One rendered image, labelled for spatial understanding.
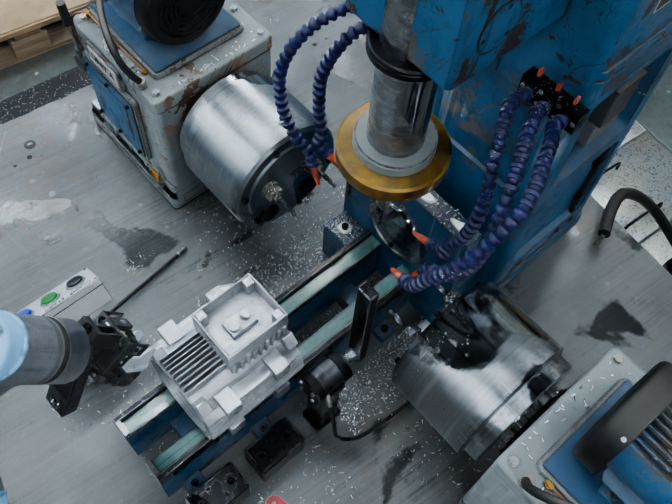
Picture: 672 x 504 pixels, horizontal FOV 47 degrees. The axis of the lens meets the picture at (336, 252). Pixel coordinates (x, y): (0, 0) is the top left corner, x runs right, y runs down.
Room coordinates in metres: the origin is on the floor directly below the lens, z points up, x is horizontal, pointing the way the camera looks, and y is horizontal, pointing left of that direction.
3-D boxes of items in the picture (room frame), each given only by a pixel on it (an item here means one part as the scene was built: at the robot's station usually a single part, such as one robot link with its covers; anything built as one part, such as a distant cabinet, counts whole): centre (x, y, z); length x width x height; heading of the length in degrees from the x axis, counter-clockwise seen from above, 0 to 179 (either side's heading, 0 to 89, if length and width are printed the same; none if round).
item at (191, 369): (0.48, 0.17, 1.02); 0.20 x 0.19 x 0.19; 137
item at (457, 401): (0.48, -0.29, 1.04); 0.41 x 0.25 x 0.25; 46
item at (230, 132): (0.95, 0.21, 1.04); 0.37 x 0.25 x 0.25; 46
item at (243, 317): (0.51, 0.14, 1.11); 0.12 x 0.11 x 0.07; 137
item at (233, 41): (1.12, 0.39, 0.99); 0.35 x 0.31 x 0.37; 46
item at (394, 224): (0.78, -0.11, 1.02); 0.15 x 0.02 x 0.15; 46
